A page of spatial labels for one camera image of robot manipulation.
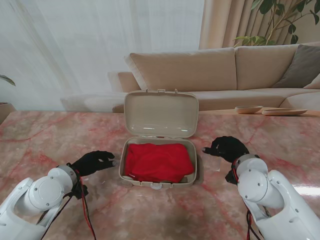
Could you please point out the light wooden coffee table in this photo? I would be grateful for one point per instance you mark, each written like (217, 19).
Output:
(225, 112)

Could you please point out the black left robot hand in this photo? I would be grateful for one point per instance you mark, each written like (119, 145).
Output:
(92, 163)

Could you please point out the beige pleated curtain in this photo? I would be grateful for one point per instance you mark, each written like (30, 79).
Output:
(225, 22)

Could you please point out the beige sofa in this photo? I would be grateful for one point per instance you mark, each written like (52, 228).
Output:
(262, 62)

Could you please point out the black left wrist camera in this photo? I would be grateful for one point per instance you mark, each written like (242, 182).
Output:
(81, 192)

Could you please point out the tall green leafy plant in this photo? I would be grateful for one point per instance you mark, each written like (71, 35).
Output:
(252, 40)

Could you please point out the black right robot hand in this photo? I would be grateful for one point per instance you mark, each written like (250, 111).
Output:
(228, 150)

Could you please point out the grey-brown cushion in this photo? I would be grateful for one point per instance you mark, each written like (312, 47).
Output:
(300, 67)

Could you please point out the red shirt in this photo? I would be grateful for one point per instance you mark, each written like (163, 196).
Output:
(157, 162)

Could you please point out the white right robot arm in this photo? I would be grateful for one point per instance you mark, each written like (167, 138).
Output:
(270, 195)

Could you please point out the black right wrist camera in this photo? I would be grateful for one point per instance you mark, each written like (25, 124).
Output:
(230, 177)

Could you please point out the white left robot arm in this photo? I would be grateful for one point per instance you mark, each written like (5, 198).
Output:
(32, 200)

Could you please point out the round wooden bowl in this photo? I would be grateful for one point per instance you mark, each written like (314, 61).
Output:
(248, 109)

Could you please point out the white sheer curtain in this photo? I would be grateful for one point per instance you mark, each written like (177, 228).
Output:
(75, 50)

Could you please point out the beige hard-shell suitcase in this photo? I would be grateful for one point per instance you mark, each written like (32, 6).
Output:
(160, 115)

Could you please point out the potted plant with beige pot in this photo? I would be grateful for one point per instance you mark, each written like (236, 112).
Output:
(5, 108)

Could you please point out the cream cushion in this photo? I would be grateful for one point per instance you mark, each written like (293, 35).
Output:
(313, 83)

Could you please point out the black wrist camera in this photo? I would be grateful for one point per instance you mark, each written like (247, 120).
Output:
(230, 177)
(81, 192)

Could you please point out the oval wooden tray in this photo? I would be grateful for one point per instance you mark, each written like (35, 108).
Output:
(285, 112)

